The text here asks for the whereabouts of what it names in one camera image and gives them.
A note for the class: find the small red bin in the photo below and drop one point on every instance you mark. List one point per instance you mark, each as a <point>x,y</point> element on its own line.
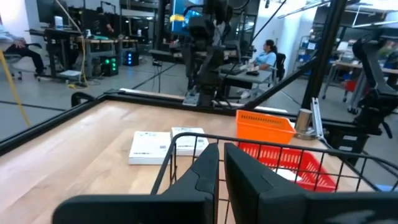
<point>349,85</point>

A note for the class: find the black frame support post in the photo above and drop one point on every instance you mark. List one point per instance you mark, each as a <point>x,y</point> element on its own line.
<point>323,46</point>

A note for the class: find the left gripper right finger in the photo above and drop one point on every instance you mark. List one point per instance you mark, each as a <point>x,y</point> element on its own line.
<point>255,193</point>

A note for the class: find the person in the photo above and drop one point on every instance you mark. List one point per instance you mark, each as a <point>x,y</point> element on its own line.
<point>28,53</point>
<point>104,25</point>
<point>265,59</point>

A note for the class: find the orange slotted plastic basket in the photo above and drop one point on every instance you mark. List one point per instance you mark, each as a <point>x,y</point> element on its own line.
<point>264,132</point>

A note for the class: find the red slotted plastic basket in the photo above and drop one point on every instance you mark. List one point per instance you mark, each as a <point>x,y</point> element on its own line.
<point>287,157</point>

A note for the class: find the wooden top workbench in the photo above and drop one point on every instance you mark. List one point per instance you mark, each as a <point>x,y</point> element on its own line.
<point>109,40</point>

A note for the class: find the white charger plug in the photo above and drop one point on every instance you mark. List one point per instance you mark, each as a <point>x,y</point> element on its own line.
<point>287,175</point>

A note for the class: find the wooden top table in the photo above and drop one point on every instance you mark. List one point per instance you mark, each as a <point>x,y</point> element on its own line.
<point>345,65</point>

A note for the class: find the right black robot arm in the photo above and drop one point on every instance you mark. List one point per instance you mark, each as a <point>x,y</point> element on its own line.
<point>206,71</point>

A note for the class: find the black office chair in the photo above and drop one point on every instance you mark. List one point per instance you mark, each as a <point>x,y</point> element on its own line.
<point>280,65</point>

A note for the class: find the computer tower green lights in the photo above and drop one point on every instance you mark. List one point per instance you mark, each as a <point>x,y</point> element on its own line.
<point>109,67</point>

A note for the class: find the large white box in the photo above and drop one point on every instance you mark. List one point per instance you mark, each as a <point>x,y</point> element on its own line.
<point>146,147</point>

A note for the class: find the blue monitor screen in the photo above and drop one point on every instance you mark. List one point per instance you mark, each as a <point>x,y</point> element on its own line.
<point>175,7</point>

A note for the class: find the black monitor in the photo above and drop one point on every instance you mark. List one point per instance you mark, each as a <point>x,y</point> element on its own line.
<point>46,12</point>

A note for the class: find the grey metal bracket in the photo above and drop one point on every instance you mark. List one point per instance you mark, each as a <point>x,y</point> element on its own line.
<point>316,118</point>

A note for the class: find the grey desk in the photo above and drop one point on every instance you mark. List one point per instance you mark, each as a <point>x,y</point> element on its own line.
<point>245,77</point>

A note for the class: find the small white printed box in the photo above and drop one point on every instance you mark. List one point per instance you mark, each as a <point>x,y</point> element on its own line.
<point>185,144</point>

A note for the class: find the black table frame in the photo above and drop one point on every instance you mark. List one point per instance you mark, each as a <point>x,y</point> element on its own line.
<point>46,126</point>

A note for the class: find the computer tower blue lights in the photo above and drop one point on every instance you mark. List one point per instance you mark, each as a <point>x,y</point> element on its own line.
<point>130,58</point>

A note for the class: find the metal shelf rack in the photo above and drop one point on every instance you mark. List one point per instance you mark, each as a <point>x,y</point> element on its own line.
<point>303,46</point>

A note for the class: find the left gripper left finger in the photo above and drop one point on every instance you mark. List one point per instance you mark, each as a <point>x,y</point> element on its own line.
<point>192,193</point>

